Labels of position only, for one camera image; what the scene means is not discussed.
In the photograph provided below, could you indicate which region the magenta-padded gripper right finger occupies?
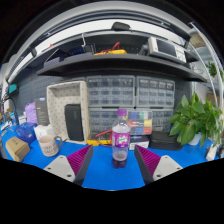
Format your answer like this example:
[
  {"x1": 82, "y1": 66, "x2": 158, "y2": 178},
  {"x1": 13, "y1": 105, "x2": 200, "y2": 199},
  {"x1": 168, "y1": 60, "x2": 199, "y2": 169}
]
[{"x1": 133, "y1": 145, "x2": 184, "y2": 185}]

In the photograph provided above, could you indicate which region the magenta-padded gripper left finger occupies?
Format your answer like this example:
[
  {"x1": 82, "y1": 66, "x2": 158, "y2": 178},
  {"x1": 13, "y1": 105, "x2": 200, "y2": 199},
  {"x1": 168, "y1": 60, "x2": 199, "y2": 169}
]
[{"x1": 43, "y1": 144, "x2": 95, "y2": 187}]

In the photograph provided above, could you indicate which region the purple-labelled clear drink bottle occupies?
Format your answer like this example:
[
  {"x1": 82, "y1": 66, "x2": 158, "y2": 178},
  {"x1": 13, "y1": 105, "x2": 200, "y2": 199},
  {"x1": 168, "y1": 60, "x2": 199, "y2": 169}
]
[{"x1": 111, "y1": 108, "x2": 132, "y2": 169}]

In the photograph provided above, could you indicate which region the beige patterned mug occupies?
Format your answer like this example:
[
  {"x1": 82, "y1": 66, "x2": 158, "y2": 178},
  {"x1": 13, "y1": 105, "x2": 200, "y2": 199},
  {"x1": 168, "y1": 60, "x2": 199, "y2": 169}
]
[{"x1": 38, "y1": 134, "x2": 63, "y2": 158}]

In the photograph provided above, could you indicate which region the black zip case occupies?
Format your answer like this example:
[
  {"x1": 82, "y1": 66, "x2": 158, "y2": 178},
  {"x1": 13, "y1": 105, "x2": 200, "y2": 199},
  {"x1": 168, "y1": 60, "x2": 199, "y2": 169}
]
[{"x1": 148, "y1": 130, "x2": 183, "y2": 151}]

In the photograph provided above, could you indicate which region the black and white box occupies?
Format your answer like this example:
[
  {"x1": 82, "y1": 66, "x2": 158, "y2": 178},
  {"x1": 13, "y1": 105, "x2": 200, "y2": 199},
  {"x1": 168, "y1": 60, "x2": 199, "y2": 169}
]
[{"x1": 129, "y1": 134, "x2": 150, "y2": 150}]

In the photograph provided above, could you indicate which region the white carton box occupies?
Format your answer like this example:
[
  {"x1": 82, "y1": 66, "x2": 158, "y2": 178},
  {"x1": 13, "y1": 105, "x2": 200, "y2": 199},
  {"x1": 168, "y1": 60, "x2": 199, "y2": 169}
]
[{"x1": 33, "y1": 123, "x2": 56, "y2": 141}]

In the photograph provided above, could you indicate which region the yellow multimeter with red leads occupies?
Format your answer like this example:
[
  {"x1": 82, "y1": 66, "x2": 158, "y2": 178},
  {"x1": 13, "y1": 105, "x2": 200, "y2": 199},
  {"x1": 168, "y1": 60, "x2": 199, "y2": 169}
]
[{"x1": 87, "y1": 129, "x2": 113, "y2": 147}]

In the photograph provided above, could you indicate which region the brown cardboard box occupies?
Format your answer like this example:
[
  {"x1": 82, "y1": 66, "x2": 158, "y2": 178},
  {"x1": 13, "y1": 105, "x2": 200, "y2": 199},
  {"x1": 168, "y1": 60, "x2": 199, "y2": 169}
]
[{"x1": 4, "y1": 136, "x2": 31, "y2": 163}]

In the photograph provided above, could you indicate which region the grey small-parts drawer cabinet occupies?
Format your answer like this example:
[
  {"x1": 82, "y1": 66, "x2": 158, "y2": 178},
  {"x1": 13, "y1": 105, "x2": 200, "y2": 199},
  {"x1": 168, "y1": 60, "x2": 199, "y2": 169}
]
[
  {"x1": 85, "y1": 75, "x2": 136, "y2": 108},
  {"x1": 151, "y1": 108, "x2": 175, "y2": 133},
  {"x1": 88, "y1": 107, "x2": 136, "y2": 134},
  {"x1": 135, "y1": 75, "x2": 176, "y2": 109}
]

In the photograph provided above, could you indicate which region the green potted plant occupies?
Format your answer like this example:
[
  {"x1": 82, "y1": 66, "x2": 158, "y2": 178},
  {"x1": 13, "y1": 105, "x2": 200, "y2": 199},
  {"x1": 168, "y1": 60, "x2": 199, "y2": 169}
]
[{"x1": 167, "y1": 92, "x2": 224, "y2": 148}]

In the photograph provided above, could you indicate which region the beige dotted storage tray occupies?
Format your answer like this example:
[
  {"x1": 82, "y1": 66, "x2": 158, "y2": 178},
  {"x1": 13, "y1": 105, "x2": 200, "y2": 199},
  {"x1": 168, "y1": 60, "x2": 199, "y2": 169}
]
[{"x1": 46, "y1": 80, "x2": 90, "y2": 146}]

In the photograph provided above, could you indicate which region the dark grey flat box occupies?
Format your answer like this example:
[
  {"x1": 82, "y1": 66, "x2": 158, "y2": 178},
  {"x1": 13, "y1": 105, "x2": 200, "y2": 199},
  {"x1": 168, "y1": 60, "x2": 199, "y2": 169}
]
[{"x1": 34, "y1": 97, "x2": 51, "y2": 126}]

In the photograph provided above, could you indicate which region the purple plastic bag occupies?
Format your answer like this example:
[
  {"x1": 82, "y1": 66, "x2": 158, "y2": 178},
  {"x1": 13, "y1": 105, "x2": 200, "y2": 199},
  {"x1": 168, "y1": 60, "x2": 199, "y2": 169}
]
[{"x1": 24, "y1": 101, "x2": 38, "y2": 125}]

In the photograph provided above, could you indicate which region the teal small object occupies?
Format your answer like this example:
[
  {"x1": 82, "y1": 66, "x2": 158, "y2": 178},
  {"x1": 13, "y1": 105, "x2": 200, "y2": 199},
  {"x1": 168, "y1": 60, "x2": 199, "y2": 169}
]
[{"x1": 8, "y1": 83, "x2": 19, "y2": 95}]

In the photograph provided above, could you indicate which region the dark wall shelf unit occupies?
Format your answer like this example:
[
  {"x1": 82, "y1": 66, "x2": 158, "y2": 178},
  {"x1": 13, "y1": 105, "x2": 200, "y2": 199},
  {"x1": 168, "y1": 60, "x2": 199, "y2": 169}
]
[{"x1": 6, "y1": 19, "x2": 208, "y2": 84}]

